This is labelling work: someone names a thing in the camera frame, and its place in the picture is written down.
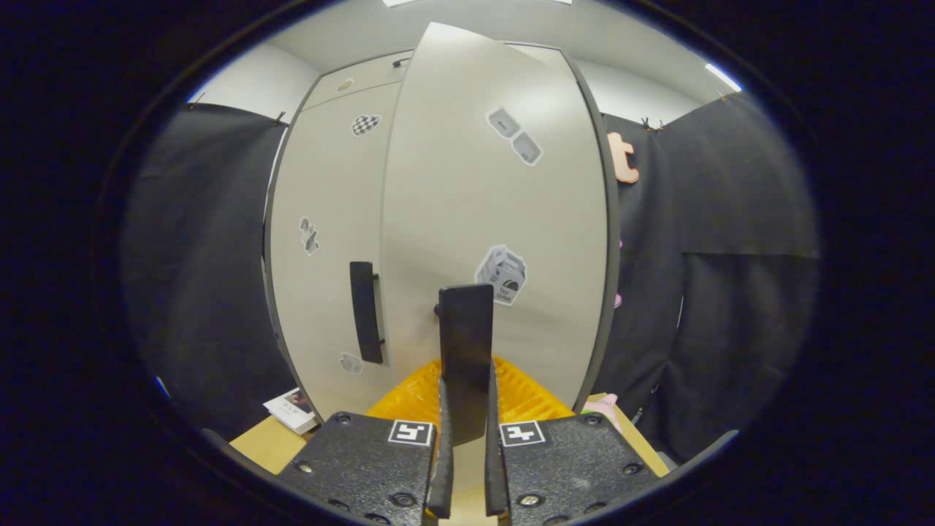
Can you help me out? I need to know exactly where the beige cabinet drawer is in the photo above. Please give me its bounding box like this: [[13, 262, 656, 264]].
[[303, 50, 413, 112]]

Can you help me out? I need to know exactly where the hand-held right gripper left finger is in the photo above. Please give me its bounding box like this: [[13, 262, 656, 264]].
[[276, 357, 456, 526]]

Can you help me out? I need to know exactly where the black door handle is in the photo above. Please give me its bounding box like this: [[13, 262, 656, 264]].
[[349, 261, 386, 365], [437, 283, 495, 446]]

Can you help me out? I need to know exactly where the beige cabinet door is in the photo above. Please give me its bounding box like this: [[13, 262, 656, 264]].
[[267, 80, 402, 421], [380, 22, 611, 424]]

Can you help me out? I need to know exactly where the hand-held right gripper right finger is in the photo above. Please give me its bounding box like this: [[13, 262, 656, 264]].
[[484, 355, 671, 526]]

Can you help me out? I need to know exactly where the black backdrop cloth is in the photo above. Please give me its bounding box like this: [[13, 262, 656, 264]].
[[124, 102, 297, 439], [592, 91, 823, 465]]

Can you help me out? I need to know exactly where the grey double-door shoe cabinet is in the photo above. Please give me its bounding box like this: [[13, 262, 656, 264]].
[[262, 44, 622, 424]]

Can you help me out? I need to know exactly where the white printed booklet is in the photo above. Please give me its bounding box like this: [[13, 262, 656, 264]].
[[263, 389, 320, 435]]

